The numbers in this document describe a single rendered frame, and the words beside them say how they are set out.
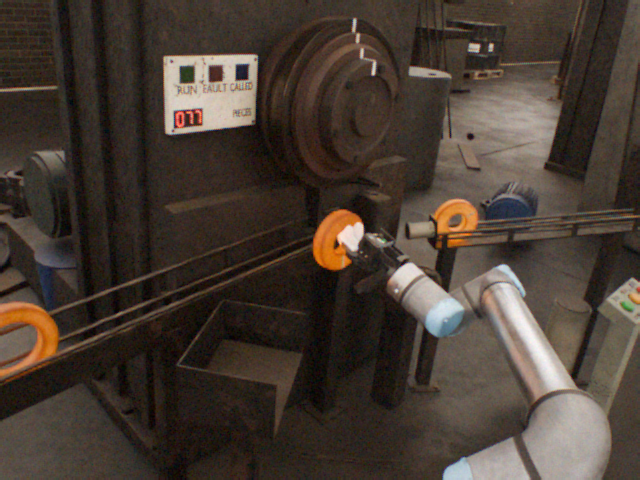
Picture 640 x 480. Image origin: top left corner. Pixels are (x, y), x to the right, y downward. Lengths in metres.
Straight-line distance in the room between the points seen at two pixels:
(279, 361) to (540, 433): 0.66
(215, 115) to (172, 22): 0.24
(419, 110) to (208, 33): 3.01
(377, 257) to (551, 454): 0.64
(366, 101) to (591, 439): 0.96
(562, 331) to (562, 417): 1.16
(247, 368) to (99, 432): 0.88
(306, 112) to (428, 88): 2.90
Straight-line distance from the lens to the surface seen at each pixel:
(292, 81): 1.42
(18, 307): 1.28
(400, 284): 1.28
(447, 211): 1.96
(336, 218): 1.37
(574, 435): 0.89
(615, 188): 4.11
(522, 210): 3.60
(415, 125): 4.31
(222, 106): 1.47
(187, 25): 1.41
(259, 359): 1.35
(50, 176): 2.52
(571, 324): 2.03
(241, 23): 1.50
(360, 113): 1.48
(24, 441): 2.14
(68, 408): 2.21
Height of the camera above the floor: 1.42
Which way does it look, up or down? 24 degrees down
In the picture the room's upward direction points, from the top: 6 degrees clockwise
